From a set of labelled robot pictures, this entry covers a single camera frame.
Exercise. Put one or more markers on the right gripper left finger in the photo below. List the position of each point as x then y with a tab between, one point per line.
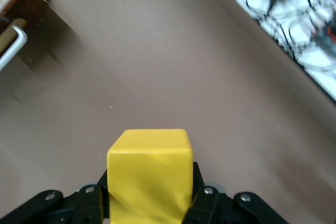
78	205

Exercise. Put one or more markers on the brown table cover sheet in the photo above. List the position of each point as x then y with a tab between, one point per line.
157	64

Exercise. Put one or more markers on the yellow wooden cube block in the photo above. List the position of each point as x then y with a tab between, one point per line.
149	176

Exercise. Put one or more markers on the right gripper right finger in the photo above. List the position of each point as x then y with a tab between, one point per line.
218	208

